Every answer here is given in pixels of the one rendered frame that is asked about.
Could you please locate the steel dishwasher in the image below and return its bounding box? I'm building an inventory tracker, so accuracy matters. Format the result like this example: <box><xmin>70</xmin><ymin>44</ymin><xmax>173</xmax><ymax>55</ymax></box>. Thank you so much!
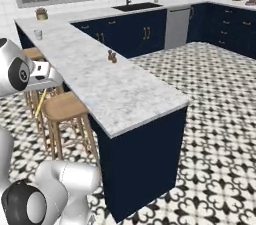
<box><xmin>164</xmin><ymin>6</ymin><xmax>192</xmax><ymax>50</ymax></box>

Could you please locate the navy dining counter base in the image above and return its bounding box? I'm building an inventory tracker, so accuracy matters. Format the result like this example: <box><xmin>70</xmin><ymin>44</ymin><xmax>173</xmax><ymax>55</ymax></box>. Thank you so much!
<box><xmin>87</xmin><ymin>105</ymin><xmax>189</xmax><ymax>224</ymax></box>

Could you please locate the navy cupboard run under sink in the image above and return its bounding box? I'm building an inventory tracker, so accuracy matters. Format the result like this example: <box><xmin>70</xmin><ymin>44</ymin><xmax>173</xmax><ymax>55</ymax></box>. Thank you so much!
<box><xmin>71</xmin><ymin>8</ymin><xmax>168</xmax><ymax>59</ymax></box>

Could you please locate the black sink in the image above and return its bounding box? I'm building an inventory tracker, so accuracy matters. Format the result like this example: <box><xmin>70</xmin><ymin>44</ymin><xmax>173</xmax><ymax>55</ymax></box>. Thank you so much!
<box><xmin>111</xmin><ymin>1</ymin><xmax>164</xmax><ymax>13</ymax></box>

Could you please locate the navy cupboard run with drawers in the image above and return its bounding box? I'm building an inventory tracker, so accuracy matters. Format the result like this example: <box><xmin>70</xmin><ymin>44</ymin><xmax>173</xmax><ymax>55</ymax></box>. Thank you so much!
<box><xmin>186</xmin><ymin>1</ymin><xmax>256</xmax><ymax>61</ymax></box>

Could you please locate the beige plant pot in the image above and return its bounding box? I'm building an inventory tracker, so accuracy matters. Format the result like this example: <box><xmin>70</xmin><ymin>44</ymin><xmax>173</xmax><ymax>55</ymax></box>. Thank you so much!
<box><xmin>34</xmin><ymin>6</ymin><xmax>50</xmax><ymax>21</ymax></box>

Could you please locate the wooden bar stool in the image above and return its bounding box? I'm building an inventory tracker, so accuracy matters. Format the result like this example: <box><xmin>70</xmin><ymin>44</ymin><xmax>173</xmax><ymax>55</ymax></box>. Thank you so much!
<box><xmin>21</xmin><ymin>46</ymin><xmax>65</xmax><ymax>122</ymax></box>
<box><xmin>41</xmin><ymin>90</ymin><xmax>101</xmax><ymax>164</ymax></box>

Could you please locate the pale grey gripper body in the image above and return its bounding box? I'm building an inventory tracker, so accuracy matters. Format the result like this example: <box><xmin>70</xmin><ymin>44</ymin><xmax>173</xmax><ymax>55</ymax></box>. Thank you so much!
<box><xmin>25</xmin><ymin>65</ymin><xmax>65</xmax><ymax>93</ymax></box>

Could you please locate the brown pepper shaker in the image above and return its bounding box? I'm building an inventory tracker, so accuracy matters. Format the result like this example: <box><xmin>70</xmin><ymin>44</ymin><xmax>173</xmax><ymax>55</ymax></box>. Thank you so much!
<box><xmin>106</xmin><ymin>49</ymin><xmax>115</xmax><ymax>62</ymax></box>

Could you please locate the clear glass cup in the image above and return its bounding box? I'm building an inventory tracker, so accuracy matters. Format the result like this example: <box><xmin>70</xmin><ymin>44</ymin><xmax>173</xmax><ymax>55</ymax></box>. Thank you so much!
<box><xmin>33</xmin><ymin>29</ymin><xmax>44</xmax><ymax>41</ymax></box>

